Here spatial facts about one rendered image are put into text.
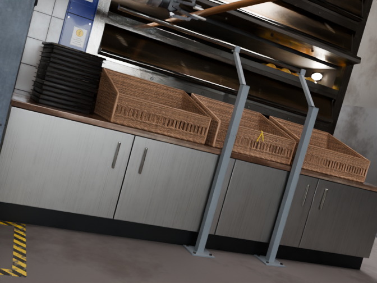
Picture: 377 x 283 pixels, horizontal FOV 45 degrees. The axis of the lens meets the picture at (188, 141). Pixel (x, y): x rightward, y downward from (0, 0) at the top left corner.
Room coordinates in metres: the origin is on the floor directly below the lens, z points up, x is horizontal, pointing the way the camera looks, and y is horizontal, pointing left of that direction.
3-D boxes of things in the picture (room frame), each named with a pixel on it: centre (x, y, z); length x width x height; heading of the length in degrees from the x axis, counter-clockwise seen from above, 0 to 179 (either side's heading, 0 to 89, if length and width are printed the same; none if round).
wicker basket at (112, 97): (2.62, 0.26, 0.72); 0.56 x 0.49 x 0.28; 115
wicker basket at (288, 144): (2.86, -0.28, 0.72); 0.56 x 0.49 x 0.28; 116
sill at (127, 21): (3.12, -0.15, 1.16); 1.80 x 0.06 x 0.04; 114
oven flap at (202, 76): (3.10, -0.16, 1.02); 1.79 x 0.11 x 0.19; 114
